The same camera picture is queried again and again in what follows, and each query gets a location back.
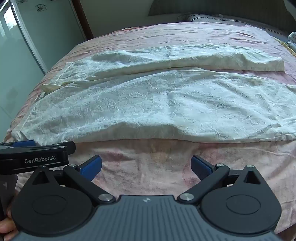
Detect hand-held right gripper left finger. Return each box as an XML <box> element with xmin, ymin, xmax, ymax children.
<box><xmin>31</xmin><ymin>155</ymin><xmax>116</xmax><ymax>206</ymax></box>

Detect white textured pants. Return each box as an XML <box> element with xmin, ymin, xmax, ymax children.
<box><xmin>11</xmin><ymin>44</ymin><xmax>296</xmax><ymax>143</ymax></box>

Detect pale printed cloth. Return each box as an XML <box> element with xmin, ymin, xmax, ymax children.
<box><xmin>287</xmin><ymin>31</ymin><xmax>296</xmax><ymax>56</ymax></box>

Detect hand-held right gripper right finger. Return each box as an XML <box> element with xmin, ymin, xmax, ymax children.
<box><xmin>177</xmin><ymin>155</ymin><xmax>264</xmax><ymax>206</ymax></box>

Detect pink bed sheet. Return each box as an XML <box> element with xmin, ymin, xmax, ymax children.
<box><xmin>4</xmin><ymin>22</ymin><xmax>296</xmax><ymax>235</ymax></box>

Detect dark wooden door frame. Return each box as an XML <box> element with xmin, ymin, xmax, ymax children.
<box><xmin>71</xmin><ymin>0</ymin><xmax>94</xmax><ymax>40</ymax></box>

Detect frosted glass sliding door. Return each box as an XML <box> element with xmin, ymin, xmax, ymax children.
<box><xmin>0</xmin><ymin>0</ymin><xmax>88</xmax><ymax>119</ymax></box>

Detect person's left hand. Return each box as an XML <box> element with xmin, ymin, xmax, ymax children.
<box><xmin>0</xmin><ymin>204</ymin><xmax>19</xmax><ymax>241</ymax></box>

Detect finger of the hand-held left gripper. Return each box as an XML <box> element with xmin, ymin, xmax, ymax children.
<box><xmin>0</xmin><ymin>141</ymin><xmax>76</xmax><ymax>155</ymax></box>
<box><xmin>0</xmin><ymin>140</ymin><xmax>36</xmax><ymax>150</ymax></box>

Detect grey patterned pillow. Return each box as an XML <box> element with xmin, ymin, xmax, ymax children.
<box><xmin>178</xmin><ymin>13</ymin><xmax>290</xmax><ymax>36</ymax></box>

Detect grey curved headboard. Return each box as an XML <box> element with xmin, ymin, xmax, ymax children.
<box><xmin>148</xmin><ymin>0</ymin><xmax>289</xmax><ymax>18</ymax></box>

